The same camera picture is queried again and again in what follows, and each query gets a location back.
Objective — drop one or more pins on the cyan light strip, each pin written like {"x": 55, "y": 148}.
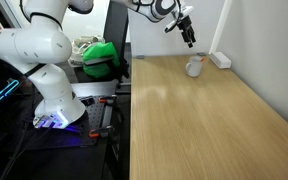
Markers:
{"x": 0, "y": 95}

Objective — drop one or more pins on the pile of pale clutter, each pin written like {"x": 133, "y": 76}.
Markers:
{"x": 84, "y": 45}

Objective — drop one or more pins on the green bag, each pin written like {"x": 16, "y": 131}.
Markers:
{"x": 100, "y": 58}

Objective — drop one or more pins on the black chair backrest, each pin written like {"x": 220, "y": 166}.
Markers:
{"x": 115, "y": 30}

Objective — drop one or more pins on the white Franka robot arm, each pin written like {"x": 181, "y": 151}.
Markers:
{"x": 34, "y": 43}

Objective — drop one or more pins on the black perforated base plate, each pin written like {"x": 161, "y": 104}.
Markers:
{"x": 80, "y": 123}

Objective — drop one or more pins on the white ceramic mug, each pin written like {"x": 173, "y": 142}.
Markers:
{"x": 194, "y": 66}

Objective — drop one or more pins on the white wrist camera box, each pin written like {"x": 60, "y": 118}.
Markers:
{"x": 184, "y": 11}

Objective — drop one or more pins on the orange pen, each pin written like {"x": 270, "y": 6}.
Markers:
{"x": 202, "y": 59}

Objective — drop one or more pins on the grey table bracket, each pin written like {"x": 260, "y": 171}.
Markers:
{"x": 201, "y": 53}
{"x": 140, "y": 56}

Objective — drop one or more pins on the black orange bar clamp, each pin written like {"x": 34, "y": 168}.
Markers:
{"x": 107, "y": 99}
{"x": 100, "y": 132}

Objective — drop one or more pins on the white vertical post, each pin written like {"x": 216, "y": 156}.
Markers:
{"x": 220, "y": 26}

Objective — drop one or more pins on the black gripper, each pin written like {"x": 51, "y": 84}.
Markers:
{"x": 184, "y": 22}

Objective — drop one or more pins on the white rectangular box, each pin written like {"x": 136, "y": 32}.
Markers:
{"x": 220, "y": 60}

